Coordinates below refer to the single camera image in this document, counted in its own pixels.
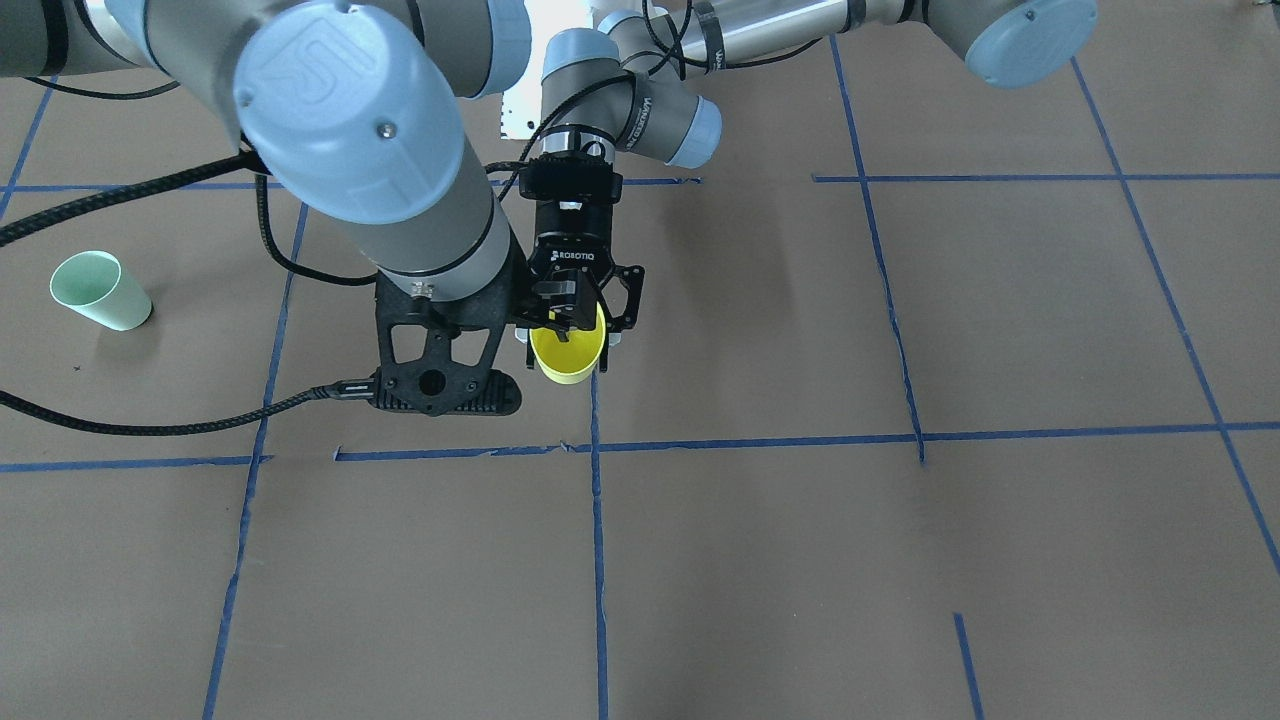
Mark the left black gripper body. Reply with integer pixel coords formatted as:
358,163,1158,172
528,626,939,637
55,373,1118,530
527,200,614,300

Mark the yellow plastic cup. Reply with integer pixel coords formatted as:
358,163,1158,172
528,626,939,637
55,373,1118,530
527,304,609,386

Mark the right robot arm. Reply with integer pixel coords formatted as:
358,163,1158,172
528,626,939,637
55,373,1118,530
3,1,531,302

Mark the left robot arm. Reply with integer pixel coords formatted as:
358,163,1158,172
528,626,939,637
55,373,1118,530
502,1,1098,384

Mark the green plastic cup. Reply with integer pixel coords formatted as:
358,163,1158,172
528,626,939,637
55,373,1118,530
49,250,154,332

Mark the white mounting pillar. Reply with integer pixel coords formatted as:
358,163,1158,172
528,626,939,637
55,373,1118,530
498,1,595,142

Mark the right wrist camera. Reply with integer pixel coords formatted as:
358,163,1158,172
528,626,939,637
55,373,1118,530
369,243,524,416

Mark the black camera cable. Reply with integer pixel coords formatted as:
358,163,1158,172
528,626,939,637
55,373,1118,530
0,150,381,437

